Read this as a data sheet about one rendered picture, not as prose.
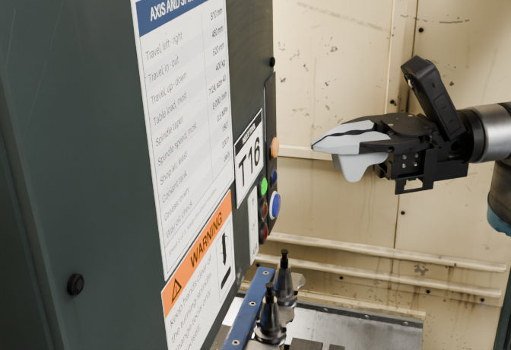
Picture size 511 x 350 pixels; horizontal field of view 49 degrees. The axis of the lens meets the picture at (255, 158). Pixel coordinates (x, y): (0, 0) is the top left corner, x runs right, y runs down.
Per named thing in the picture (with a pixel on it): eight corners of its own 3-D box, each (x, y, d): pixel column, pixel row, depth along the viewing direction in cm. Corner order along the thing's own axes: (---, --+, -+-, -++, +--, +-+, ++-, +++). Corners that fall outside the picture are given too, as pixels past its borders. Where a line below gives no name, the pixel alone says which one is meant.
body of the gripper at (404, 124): (391, 197, 70) (477, 183, 73) (397, 133, 67) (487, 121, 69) (366, 170, 77) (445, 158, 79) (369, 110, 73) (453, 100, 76)
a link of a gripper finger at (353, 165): (319, 192, 68) (390, 182, 70) (320, 148, 66) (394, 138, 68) (311, 181, 71) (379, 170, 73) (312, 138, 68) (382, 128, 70)
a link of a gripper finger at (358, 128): (311, 181, 71) (379, 170, 73) (312, 138, 68) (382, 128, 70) (303, 170, 74) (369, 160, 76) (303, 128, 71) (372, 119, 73)
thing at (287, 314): (296, 310, 116) (296, 306, 115) (291, 327, 111) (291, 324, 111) (264, 303, 118) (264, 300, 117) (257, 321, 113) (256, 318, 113)
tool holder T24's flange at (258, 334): (260, 323, 114) (259, 313, 112) (289, 329, 112) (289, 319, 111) (250, 345, 108) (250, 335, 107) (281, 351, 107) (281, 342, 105)
